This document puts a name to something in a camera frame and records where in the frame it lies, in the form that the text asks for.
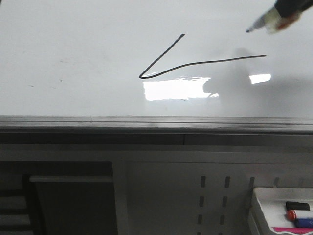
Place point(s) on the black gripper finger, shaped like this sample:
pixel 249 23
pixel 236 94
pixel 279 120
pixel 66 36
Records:
pixel 286 8

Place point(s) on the grey perforated stand panel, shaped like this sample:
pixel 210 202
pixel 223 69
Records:
pixel 203 190

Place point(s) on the red capped marker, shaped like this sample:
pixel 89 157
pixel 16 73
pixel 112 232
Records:
pixel 292 215

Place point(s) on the pink eraser edge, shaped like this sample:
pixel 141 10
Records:
pixel 299 231

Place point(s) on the white marker tray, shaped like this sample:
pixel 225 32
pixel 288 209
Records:
pixel 268 208

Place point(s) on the white whiteboard marker with tape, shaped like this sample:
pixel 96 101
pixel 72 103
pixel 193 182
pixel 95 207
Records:
pixel 273 22

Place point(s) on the dark shelf unit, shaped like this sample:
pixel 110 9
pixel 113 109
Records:
pixel 57 198

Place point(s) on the white whiteboard with metal frame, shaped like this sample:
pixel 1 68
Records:
pixel 156 65

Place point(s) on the blue capped marker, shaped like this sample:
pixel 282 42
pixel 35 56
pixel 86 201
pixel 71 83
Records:
pixel 304 223

